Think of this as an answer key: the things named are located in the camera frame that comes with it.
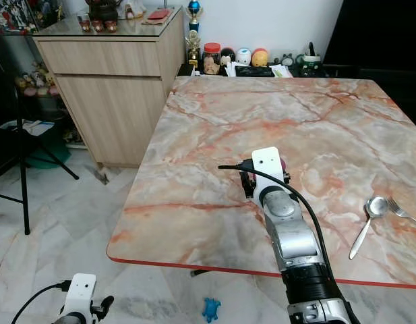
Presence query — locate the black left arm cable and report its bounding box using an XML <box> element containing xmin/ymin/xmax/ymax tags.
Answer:
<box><xmin>11</xmin><ymin>280</ymin><xmax>73</xmax><ymax>324</ymax></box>

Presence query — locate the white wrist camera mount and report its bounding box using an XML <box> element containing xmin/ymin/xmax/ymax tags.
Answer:
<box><xmin>63</xmin><ymin>273</ymin><xmax>97</xmax><ymax>323</ymax></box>
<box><xmin>251</xmin><ymin>146</ymin><xmax>289</xmax><ymax>200</ymax></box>

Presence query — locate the colourful framed picture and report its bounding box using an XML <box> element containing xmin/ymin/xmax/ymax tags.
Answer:
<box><xmin>0</xmin><ymin>0</ymin><xmax>41</xmax><ymax>36</ymax></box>

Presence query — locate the red lidded glass jar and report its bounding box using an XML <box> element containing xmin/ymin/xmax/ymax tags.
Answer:
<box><xmin>202</xmin><ymin>43</ymin><xmax>222</xmax><ymax>76</ymax></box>

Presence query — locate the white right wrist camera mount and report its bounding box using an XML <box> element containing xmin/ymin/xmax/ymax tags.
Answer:
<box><xmin>251</xmin><ymin>146</ymin><xmax>289</xmax><ymax>200</ymax></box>

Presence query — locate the white round figurine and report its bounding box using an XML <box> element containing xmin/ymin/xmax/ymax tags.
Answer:
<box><xmin>235</xmin><ymin>47</ymin><xmax>253</xmax><ymax>66</ymax></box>

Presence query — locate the silver metal fork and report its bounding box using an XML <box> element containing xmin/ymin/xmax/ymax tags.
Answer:
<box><xmin>386</xmin><ymin>196</ymin><xmax>416</xmax><ymax>229</ymax></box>

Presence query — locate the green basin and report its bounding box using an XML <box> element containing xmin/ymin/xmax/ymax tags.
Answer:
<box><xmin>26</xmin><ymin>142</ymin><xmax>71</xmax><ymax>169</ymax></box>

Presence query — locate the black round figurine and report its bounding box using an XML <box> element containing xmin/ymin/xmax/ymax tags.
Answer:
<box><xmin>220</xmin><ymin>47</ymin><xmax>236</xmax><ymax>65</ymax></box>

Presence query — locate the small wooden tray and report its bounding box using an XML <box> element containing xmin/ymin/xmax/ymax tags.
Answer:
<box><xmin>142</xmin><ymin>16</ymin><xmax>175</xmax><ymax>26</ymax></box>

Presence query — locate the yellow orange round figurine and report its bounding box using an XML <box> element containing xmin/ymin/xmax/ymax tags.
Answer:
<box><xmin>251</xmin><ymin>48</ymin><xmax>270</xmax><ymax>68</ymax></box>

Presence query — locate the gold trophy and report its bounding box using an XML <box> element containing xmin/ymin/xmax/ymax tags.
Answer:
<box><xmin>185</xmin><ymin>31</ymin><xmax>202</xmax><ymax>68</ymax></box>

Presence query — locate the blue globe trophy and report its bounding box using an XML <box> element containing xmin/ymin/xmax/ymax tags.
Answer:
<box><xmin>187</xmin><ymin>0</ymin><xmax>202</xmax><ymax>33</ymax></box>

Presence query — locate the silver metal spoon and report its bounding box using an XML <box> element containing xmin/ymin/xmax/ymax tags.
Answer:
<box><xmin>349</xmin><ymin>195</ymin><xmax>390</xmax><ymax>261</ymax></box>

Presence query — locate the black television screen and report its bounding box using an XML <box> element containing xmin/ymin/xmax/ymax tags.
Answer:
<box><xmin>324</xmin><ymin>0</ymin><xmax>416</xmax><ymax>80</ymax></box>

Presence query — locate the white ceramic figurine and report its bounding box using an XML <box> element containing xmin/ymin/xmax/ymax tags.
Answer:
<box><xmin>123</xmin><ymin>0</ymin><xmax>146</xmax><ymax>20</ymax></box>

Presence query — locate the black tray with papers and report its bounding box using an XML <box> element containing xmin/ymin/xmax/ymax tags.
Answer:
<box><xmin>225</xmin><ymin>63</ymin><xmax>295</xmax><ymax>79</ymax></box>

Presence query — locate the green mug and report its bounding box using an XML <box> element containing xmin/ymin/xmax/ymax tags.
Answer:
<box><xmin>301</xmin><ymin>54</ymin><xmax>324</xmax><ymax>77</ymax></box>

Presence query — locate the black metal frame chair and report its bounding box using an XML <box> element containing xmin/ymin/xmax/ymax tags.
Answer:
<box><xmin>0</xmin><ymin>67</ymin><xmax>80</xmax><ymax>236</ymax></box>

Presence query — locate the light wooden cabinet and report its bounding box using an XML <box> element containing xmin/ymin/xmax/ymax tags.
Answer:
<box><xmin>32</xmin><ymin>8</ymin><xmax>187</xmax><ymax>169</ymax></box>

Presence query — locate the dark brown teapot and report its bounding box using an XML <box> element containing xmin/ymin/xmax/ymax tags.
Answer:
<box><xmin>88</xmin><ymin>0</ymin><xmax>122</xmax><ymax>22</ymax></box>

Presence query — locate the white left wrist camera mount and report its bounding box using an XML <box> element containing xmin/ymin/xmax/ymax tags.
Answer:
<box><xmin>63</xmin><ymin>273</ymin><xmax>97</xmax><ymax>323</ymax></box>

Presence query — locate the white blue paper sheet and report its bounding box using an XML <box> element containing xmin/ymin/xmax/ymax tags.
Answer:
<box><xmin>2</xmin><ymin>119</ymin><xmax>58</xmax><ymax>138</ymax></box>

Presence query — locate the red booklet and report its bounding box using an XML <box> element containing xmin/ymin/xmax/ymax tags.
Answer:
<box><xmin>148</xmin><ymin>9</ymin><xmax>172</xmax><ymax>21</ymax></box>

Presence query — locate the blue turtle toy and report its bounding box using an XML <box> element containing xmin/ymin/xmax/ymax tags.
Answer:
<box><xmin>202</xmin><ymin>298</ymin><xmax>222</xmax><ymax>323</ymax></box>

